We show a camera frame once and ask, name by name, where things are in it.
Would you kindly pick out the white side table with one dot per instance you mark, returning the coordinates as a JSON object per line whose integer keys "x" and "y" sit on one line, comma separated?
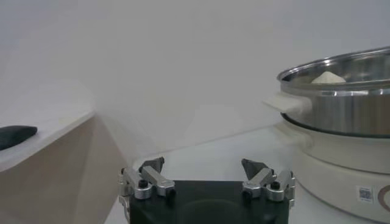
{"x": 55, "y": 170}

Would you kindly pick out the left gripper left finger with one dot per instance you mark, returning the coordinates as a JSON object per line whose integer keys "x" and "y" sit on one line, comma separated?
{"x": 157, "y": 179}

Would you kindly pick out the white steamed baozi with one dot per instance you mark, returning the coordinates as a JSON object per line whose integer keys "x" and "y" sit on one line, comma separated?
{"x": 328, "y": 79}

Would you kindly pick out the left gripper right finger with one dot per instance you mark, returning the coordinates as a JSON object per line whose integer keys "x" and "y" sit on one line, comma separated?
{"x": 262, "y": 179}

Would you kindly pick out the black computer mouse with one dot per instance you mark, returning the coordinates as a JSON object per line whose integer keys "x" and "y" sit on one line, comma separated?
{"x": 15, "y": 135}

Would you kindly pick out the cream electric cooker base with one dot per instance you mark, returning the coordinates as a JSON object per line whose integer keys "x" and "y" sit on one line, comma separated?
{"x": 341, "y": 158}

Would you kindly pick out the stainless steel steamer basket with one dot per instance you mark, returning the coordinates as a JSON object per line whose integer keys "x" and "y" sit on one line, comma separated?
{"x": 344, "y": 106}

